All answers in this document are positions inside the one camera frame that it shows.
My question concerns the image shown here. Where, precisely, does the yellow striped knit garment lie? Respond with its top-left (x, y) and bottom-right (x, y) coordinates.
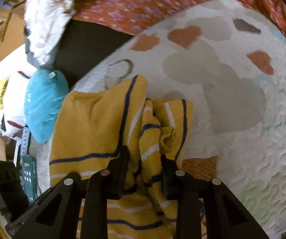
top-left (49, 75), bottom-right (193, 238)

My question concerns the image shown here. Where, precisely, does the green box with buttons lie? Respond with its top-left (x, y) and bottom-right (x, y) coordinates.
top-left (22, 155), bottom-right (38, 202)

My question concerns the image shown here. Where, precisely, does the teal pillow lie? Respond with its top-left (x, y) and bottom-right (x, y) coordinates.
top-left (24, 69), bottom-right (69, 144)

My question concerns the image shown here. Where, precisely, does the white heart-patterned quilt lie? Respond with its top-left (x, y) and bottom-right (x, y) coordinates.
top-left (35, 0), bottom-right (286, 239)

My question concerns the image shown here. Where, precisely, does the white fluffy blanket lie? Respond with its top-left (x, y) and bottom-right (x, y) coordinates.
top-left (24, 0), bottom-right (75, 68)

